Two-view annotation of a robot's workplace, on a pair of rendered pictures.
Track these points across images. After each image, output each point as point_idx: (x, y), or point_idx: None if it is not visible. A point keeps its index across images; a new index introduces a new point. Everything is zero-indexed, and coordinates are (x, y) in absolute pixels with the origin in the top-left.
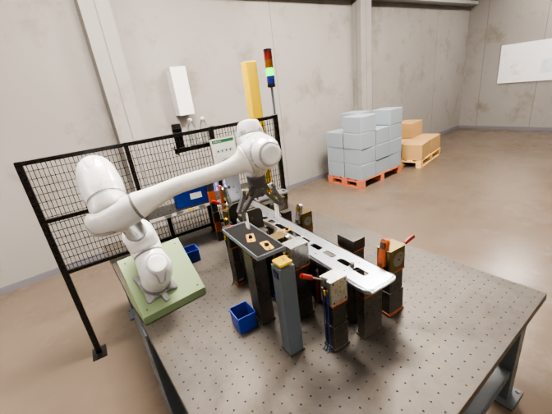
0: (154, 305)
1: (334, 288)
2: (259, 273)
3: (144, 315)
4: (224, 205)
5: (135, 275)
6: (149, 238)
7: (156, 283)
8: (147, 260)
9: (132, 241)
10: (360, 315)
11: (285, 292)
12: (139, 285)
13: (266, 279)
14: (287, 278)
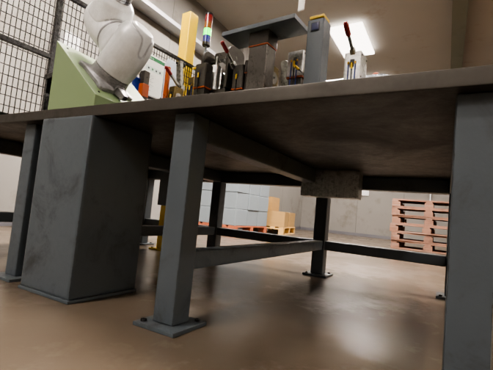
0: (106, 94)
1: (362, 60)
2: (268, 67)
3: (96, 93)
4: (175, 80)
5: (84, 61)
6: (132, 13)
7: (134, 51)
8: (133, 20)
9: (115, 1)
10: None
11: (323, 45)
12: (89, 68)
13: (271, 80)
14: (326, 31)
